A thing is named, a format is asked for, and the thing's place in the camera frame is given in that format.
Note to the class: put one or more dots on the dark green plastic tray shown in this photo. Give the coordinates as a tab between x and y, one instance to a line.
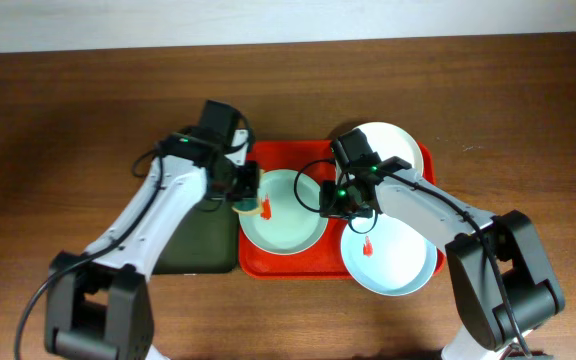
205	242

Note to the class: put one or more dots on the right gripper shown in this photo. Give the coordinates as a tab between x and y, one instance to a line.
328	198

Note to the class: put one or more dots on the mint green plate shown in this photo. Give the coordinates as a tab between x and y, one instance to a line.
284	226

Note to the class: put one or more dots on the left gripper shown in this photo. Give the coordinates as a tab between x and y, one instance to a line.
247	181

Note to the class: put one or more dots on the green and yellow sponge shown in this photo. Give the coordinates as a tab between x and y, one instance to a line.
247	207

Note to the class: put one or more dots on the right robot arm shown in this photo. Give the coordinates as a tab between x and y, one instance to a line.
503	281

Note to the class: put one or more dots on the light blue plate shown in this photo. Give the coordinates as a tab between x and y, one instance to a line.
387	256

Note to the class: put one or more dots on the white plate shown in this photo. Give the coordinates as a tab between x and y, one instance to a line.
389	140

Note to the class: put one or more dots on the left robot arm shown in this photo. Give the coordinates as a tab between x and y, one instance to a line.
98	304

